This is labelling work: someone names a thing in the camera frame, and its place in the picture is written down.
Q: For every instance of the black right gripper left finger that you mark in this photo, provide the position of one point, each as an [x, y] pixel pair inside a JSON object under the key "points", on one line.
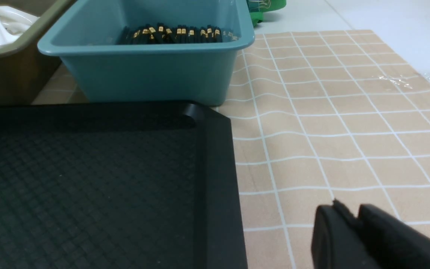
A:
{"points": [[336, 243]]}

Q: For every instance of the teal plastic chopstick bin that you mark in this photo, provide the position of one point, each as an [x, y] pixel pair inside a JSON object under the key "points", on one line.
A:
{"points": [[87, 39]]}

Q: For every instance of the olive plastic spoon bin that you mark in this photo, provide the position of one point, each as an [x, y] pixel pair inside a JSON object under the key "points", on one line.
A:
{"points": [[24, 71]]}

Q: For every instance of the beige checked tablecloth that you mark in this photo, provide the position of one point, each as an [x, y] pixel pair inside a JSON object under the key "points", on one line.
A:
{"points": [[317, 116]]}

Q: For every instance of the bundle of black chopsticks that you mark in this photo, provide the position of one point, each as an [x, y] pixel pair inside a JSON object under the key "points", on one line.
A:
{"points": [[182, 34]]}

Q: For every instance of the black plastic serving tray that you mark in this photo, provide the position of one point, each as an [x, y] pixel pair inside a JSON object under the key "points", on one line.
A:
{"points": [[132, 185]]}

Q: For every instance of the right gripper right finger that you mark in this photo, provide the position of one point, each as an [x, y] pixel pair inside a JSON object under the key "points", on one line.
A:
{"points": [[392, 243]]}

